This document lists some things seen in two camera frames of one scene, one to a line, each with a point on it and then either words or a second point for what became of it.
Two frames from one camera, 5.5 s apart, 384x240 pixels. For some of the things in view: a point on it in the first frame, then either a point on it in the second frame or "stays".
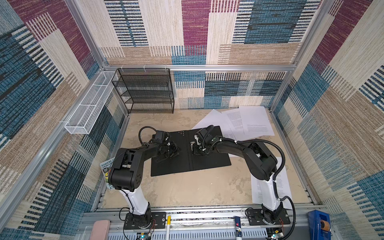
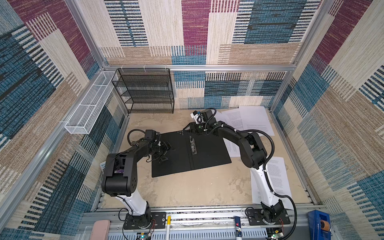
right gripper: x=195 y=150 to x=193 y=126
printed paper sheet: x=281 y=184 stays
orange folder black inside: x=186 y=160 stays
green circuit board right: x=277 y=235 stays
